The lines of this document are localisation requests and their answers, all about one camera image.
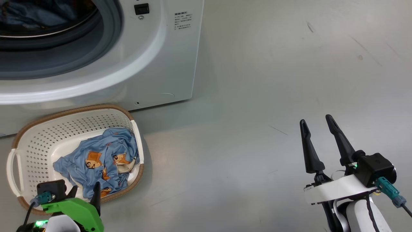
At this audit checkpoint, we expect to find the teal left camera cable plug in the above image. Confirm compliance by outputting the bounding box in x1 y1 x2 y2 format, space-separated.
30 192 54 207

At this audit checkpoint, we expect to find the teal right camera cable plug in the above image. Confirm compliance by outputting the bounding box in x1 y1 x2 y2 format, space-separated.
374 177 407 208

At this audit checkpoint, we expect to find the small text notice sticker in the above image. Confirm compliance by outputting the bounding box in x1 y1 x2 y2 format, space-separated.
174 12 193 31

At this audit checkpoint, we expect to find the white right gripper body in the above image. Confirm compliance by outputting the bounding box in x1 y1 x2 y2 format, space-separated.
304 166 379 205

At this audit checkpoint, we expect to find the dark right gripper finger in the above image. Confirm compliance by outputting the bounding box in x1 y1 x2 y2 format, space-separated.
325 114 356 167
299 119 325 174

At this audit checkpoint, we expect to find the white perforated laundry basket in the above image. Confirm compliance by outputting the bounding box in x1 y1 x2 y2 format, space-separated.
6 104 145 216

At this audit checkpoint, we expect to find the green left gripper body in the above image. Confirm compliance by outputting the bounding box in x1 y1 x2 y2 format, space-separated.
41 197 105 232

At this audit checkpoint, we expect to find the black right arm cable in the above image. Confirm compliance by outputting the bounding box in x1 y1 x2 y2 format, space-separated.
365 197 384 232

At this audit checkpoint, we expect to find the teal camera cable plug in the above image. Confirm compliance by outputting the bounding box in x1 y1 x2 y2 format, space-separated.
374 177 407 208
30 192 54 207

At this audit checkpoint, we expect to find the beige garment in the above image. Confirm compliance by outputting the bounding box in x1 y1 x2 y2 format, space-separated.
115 159 136 175

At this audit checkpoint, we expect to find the black door lock slot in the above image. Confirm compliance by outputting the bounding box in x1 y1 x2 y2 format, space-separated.
134 3 150 15

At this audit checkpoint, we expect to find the white front-load washing machine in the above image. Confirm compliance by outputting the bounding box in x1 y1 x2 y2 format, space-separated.
0 0 205 136

